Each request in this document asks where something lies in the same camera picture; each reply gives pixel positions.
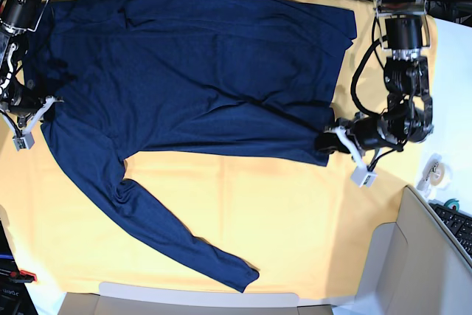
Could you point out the cardboard box right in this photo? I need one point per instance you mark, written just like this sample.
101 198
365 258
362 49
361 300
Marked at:
414 265

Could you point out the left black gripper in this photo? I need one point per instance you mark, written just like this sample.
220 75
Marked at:
357 136

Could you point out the black keyboard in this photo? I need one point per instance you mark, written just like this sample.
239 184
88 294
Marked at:
458 225

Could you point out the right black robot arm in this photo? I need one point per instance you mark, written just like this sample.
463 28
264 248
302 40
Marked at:
18 17

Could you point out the navy blue long-sleeve shirt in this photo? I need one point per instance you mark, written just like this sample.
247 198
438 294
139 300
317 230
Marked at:
226 77

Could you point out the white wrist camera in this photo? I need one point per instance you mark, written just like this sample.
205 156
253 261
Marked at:
23 142
362 177

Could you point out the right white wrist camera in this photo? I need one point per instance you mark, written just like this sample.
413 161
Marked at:
23 142

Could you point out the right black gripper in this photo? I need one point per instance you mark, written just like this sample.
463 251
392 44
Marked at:
22 107

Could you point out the yellow table cloth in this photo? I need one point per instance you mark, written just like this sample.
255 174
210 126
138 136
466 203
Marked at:
305 228

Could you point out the red clamp bottom left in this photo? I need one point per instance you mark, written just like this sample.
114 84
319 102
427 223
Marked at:
22 276

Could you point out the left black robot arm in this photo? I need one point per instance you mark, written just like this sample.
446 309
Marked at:
408 117

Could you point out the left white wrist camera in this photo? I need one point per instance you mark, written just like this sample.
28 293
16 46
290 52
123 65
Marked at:
362 177

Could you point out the clear tape dispenser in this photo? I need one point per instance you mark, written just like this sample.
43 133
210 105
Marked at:
435 175

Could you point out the green tape roll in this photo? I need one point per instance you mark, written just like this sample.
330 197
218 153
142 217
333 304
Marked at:
452 205

